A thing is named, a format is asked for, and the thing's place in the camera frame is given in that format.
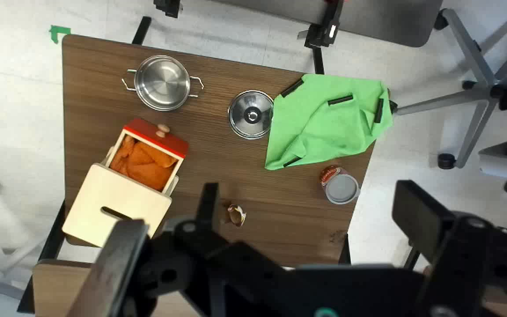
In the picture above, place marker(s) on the small tin can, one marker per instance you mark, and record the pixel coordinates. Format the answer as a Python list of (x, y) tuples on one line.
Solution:
[(338, 185)]

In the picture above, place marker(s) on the grey chair at top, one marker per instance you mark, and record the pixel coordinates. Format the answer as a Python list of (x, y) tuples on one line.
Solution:
[(399, 21)]

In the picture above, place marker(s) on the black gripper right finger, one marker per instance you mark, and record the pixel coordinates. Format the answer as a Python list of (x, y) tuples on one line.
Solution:
[(421, 217)]

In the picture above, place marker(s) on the grey office chair base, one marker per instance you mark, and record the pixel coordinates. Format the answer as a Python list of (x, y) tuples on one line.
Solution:
[(486, 90)]

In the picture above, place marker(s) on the green cloth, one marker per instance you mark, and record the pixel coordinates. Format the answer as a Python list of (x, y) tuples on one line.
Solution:
[(326, 116)]

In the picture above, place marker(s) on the silver pot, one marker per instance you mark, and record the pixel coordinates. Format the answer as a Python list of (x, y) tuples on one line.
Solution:
[(162, 83)]

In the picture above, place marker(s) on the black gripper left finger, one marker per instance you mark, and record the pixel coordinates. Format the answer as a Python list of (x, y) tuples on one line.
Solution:
[(105, 287)]

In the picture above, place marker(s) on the silver lid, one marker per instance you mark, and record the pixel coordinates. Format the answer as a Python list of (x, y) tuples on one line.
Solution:
[(250, 114)]

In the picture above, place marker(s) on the small brown wooden object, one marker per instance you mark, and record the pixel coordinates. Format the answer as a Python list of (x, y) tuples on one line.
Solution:
[(236, 215)]

